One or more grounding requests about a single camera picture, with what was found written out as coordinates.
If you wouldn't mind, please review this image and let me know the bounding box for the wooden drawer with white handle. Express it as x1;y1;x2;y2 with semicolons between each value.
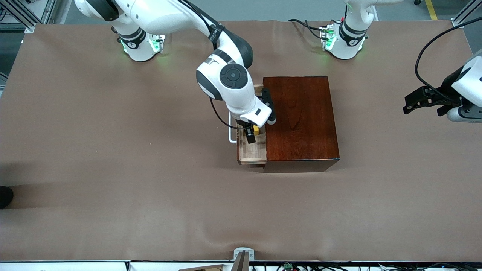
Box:
229;85;267;165

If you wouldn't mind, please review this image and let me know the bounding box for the dark brown wooden cabinet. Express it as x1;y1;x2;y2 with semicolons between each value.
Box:
262;76;340;173

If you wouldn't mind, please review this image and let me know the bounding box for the brown table cloth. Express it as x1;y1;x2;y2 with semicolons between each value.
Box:
0;20;482;262

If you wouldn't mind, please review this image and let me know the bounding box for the brown cardboard piece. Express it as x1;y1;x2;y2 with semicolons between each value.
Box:
178;264;226;271

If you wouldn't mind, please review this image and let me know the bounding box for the black rounded object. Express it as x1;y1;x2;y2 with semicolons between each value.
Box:
0;186;14;209

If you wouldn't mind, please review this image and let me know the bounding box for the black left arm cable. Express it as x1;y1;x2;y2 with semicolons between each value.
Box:
415;17;482;104

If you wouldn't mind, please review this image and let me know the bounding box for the aluminium frame profile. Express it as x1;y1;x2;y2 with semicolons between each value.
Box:
451;0;482;29
0;0;57;32

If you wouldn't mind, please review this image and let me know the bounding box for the black base cable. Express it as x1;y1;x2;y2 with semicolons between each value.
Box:
288;19;326;40

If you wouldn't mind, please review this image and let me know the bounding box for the grey metal bracket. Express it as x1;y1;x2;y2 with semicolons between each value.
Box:
233;247;255;261

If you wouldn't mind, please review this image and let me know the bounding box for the grey metal post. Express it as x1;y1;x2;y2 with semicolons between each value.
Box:
230;250;250;271

